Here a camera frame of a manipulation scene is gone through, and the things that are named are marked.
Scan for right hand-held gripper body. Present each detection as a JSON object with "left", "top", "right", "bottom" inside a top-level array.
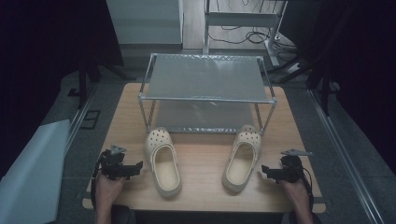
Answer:
[{"left": 274, "top": 148, "right": 314, "bottom": 185}]

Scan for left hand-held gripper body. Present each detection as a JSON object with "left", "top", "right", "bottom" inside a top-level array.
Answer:
[{"left": 98, "top": 144, "right": 138, "bottom": 181}]

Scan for cream clog shoe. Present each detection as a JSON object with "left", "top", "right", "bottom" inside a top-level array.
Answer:
[
  {"left": 143, "top": 126, "right": 183, "bottom": 199},
  {"left": 220, "top": 124, "right": 262, "bottom": 193}
]

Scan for grey metal shoe rack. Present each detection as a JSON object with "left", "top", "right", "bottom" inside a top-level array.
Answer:
[{"left": 137, "top": 52, "right": 278, "bottom": 136}]

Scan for person's left hand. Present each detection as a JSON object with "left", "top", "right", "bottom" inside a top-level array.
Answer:
[{"left": 93, "top": 172, "right": 126, "bottom": 213}]

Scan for person's right hand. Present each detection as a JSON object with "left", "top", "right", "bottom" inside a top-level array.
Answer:
[{"left": 278, "top": 178, "right": 313, "bottom": 214}]

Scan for white sheet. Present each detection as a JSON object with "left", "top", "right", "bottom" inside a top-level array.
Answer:
[{"left": 0, "top": 119, "right": 72, "bottom": 224}]

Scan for black metal stand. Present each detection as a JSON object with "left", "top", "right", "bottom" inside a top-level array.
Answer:
[
  {"left": 66, "top": 58, "right": 138, "bottom": 110},
  {"left": 266, "top": 51, "right": 344, "bottom": 118}
]

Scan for white cabinet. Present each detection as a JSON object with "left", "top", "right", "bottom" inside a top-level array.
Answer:
[{"left": 106, "top": 0, "right": 185, "bottom": 47}]

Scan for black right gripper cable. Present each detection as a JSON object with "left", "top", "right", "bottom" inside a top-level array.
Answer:
[{"left": 298, "top": 167, "right": 316, "bottom": 204}]

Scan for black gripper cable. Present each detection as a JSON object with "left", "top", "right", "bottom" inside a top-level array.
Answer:
[
  {"left": 91, "top": 157, "right": 105, "bottom": 210},
  {"left": 298, "top": 167, "right": 316, "bottom": 204}
]

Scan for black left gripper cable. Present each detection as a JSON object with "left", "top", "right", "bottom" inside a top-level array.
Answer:
[{"left": 91, "top": 157, "right": 105, "bottom": 210}]

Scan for black rectangular floor frame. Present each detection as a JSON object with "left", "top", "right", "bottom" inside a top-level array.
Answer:
[{"left": 78, "top": 109, "right": 102, "bottom": 131}]

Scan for aluminium floor rail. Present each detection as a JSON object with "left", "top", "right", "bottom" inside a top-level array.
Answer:
[
  {"left": 63, "top": 89, "right": 98, "bottom": 151},
  {"left": 305, "top": 88, "right": 388, "bottom": 224}
]

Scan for black floor cables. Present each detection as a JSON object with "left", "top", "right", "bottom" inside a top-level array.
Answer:
[{"left": 207, "top": 23, "right": 298, "bottom": 54}]

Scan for white metal desk frame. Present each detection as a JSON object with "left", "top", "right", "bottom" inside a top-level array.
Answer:
[{"left": 202, "top": 0, "right": 290, "bottom": 68}]

